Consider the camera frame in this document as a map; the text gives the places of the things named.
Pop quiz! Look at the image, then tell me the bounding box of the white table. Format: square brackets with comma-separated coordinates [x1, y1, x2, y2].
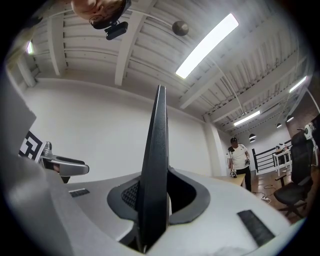
[271, 149, 294, 176]

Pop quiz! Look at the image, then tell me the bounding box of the person's head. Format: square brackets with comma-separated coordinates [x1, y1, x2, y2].
[70, 0, 126, 30]

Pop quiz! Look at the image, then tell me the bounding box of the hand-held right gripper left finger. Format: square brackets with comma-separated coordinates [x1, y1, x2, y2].
[134, 84, 164, 253]

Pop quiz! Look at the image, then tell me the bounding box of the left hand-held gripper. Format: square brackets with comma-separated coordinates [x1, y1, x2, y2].
[18, 129, 90, 185]

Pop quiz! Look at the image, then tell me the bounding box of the wooden table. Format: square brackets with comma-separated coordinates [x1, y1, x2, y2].
[211, 173, 247, 188]

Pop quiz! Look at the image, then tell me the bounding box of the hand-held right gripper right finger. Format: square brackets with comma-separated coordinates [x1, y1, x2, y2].
[159, 85, 173, 241]

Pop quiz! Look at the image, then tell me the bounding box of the black head-worn camera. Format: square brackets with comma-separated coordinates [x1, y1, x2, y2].
[104, 20, 129, 41]

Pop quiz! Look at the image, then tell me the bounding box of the black office chair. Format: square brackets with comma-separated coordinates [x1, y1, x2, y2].
[273, 129, 316, 219]

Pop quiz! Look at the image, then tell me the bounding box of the grey dome ceiling lamp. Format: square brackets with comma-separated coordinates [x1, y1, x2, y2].
[171, 20, 190, 37]

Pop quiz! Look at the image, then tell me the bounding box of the black railing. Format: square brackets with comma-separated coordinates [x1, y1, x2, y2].
[251, 146, 292, 173]

